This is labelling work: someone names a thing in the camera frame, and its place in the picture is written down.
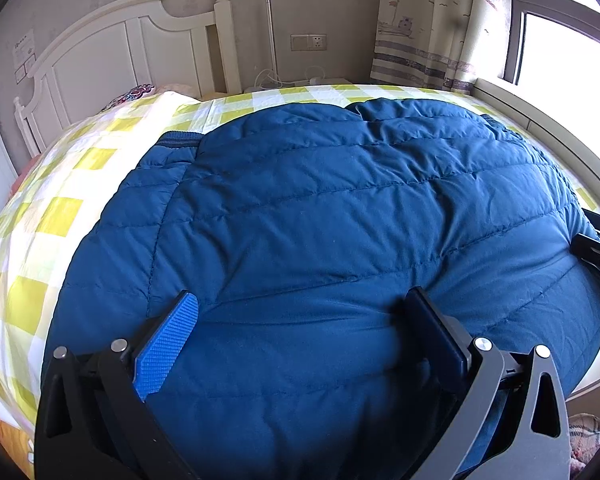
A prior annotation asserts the pink cloth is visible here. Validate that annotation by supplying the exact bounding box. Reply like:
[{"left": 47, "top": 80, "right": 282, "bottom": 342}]
[{"left": 9, "top": 156, "right": 43, "bottom": 193}]

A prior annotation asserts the patterned red blue pillow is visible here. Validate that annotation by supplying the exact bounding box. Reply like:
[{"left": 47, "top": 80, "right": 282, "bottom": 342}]
[{"left": 101, "top": 83, "right": 157, "bottom": 112}]

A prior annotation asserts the white wall paper notice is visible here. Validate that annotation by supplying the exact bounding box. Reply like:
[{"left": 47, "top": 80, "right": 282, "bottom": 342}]
[{"left": 12, "top": 29, "right": 37, "bottom": 84}]

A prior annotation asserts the white wooden headboard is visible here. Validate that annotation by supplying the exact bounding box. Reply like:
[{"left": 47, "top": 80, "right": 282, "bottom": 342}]
[{"left": 13, "top": 0, "right": 244, "bottom": 157}]

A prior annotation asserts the white nightstand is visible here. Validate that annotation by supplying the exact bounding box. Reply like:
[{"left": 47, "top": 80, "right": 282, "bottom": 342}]
[{"left": 244, "top": 77, "right": 352, "bottom": 95}]

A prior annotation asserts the printed beige curtain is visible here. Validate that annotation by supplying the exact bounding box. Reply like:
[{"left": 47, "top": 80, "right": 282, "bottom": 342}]
[{"left": 369, "top": 0, "right": 512, "bottom": 94}]

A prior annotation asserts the white window sill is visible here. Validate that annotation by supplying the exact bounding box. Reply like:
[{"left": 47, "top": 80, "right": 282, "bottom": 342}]
[{"left": 472, "top": 76, "right": 600, "bottom": 196}]

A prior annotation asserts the blue quilted down jacket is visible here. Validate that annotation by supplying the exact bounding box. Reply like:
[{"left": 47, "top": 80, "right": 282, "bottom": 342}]
[{"left": 42, "top": 97, "right": 600, "bottom": 480}]

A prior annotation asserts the yellow checked bed sheet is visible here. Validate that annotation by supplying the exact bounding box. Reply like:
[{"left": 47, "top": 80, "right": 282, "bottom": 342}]
[{"left": 0, "top": 82, "right": 600, "bottom": 480}]

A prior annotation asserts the pink patterned rug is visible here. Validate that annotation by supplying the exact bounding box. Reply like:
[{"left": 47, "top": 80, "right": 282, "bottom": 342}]
[{"left": 566, "top": 411, "right": 600, "bottom": 467}]

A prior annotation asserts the beige wall socket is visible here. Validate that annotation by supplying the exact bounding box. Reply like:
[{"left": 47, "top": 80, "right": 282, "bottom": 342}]
[{"left": 290, "top": 33, "right": 327, "bottom": 52}]

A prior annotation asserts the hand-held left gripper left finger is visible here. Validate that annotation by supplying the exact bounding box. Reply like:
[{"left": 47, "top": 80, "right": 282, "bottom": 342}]
[{"left": 34, "top": 290, "right": 201, "bottom": 480}]

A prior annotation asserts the cream pillow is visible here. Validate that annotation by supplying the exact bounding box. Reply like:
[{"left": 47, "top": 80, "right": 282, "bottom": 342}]
[{"left": 152, "top": 85, "right": 202, "bottom": 112}]

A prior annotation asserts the window with dark frame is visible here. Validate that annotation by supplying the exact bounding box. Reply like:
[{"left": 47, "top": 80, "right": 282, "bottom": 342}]
[{"left": 502, "top": 0, "right": 600, "bottom": 87}]

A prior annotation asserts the pink orange blanket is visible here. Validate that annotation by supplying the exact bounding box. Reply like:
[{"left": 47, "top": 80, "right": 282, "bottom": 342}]
[{"left": 0, "top": 394, "right": 37, "bottom": 467}]

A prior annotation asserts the slim white pole lamp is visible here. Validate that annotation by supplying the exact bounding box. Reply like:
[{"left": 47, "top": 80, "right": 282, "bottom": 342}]
[{"left": 252, "top": 0, "right": 283, "bottom": 92}]

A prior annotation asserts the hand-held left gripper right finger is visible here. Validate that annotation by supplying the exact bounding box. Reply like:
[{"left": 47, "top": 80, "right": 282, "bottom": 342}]
[{"left": 404, "top": 287, "right": 571, "bottom": 480}]

